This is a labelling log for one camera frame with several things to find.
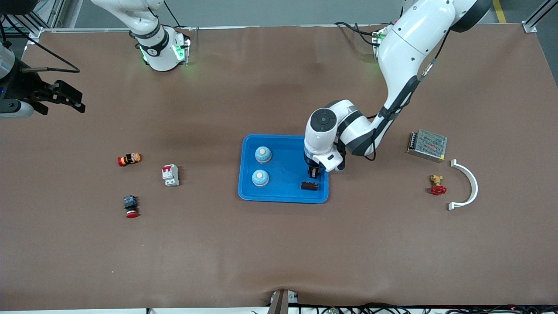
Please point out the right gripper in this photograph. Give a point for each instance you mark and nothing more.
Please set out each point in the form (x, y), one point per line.
(27, 89)

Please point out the red orange emergency stop button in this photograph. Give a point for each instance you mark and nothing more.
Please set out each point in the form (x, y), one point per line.
(129, 159)

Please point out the blue plastic tray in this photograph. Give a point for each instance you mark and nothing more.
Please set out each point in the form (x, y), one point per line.
(283, 192)

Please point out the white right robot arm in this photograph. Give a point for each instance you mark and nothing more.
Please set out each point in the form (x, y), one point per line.
(161, 48)

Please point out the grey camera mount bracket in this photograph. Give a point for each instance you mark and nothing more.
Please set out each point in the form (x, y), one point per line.
(279, 303)

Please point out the light blue call bell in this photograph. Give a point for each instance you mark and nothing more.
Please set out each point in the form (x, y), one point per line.
(260, 177)
(263, 154)

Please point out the black blue red push button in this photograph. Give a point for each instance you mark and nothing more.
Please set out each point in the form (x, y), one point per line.
(130, 206)

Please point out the white red circuit breaker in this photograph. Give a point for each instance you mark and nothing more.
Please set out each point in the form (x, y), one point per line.
(170, 175)

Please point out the metal mesh power supply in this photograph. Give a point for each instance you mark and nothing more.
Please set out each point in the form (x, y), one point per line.
(427, 145)

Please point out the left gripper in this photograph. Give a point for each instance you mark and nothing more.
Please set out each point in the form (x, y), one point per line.
(313, 170)

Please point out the aluminium frame profile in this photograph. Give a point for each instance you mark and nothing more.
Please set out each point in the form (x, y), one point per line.
(41, 26)
(531, 27)

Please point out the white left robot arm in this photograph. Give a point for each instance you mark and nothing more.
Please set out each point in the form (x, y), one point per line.
(324, 120)

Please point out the white curved plastic bracket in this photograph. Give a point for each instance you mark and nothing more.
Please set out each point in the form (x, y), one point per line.
(475, 185)

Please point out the brass valve red handwheel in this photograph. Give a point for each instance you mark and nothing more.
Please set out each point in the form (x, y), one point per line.
(437, 188)

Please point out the brown table mat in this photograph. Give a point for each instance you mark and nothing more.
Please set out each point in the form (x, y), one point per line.
(279, 244)

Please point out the dark brown terminal block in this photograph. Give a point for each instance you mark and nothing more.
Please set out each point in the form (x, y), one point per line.
(309, 186)

